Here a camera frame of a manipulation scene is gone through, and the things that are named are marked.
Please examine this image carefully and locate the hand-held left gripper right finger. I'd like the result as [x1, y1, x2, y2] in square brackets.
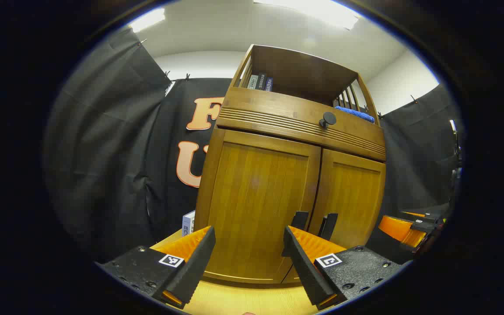
[282, 226, 403, 311]

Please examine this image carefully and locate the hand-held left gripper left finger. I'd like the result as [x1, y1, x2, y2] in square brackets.
[96, 226, 216, 309]

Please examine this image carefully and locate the black door handle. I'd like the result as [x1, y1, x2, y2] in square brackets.
[320, 213, 339, 241]
[290, 211, 309, 231]

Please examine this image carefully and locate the wooden shoe cabinet door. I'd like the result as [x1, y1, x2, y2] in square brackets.
[280, 149, 386, 284]
[204, 128, 322, 283]

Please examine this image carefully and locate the wooden double-door shoe cabinet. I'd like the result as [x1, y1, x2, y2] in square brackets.
[194, 44, 387, 285]

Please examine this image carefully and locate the ribbed wooden cabinet drawer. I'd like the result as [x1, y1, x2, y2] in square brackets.
[216, 87, 387, 162]

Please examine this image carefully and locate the white box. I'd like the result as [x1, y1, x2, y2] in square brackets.
[182, 210, 196, 237]

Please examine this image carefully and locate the blue towel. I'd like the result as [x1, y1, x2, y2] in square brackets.
[334, 106, 375, 124]

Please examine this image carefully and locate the black backdrop cloth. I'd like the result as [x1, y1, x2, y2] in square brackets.
[44, 28, 462, 263]

